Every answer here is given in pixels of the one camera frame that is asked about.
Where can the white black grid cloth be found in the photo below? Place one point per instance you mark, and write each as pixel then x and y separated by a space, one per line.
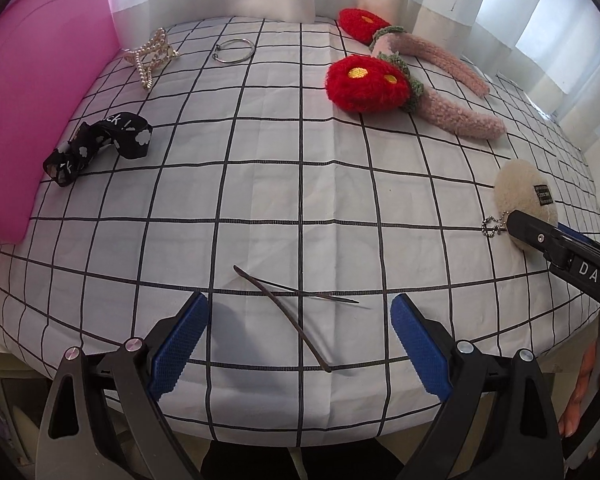
pixel 280 175

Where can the person's right hand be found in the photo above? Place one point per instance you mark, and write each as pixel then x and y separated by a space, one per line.
pixel 580 390

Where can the thin brown hair pin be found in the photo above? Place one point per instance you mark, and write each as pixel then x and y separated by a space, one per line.
pixel 285 305

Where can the black cloud print hair ribbon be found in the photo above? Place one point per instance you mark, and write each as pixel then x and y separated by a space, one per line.
pixel 97 147

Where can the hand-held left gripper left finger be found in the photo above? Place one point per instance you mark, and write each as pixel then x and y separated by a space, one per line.
pixel 177 342

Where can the pink fuzzy red flower headband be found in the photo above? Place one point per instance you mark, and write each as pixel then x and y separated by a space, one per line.
pixel 375 82

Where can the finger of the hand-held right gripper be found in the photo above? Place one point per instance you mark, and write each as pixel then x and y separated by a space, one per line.
pixel 535 234
pixel 577 236

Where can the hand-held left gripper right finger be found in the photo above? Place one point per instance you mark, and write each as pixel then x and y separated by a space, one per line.
pixel 420 342

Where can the white curtain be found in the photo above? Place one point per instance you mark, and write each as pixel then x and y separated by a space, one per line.
pixel 480 5

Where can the pink cushion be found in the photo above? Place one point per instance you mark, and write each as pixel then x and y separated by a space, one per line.
pixel 35 95

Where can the pearl hair claw clip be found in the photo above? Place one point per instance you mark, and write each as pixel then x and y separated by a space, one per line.
pixel 150 55

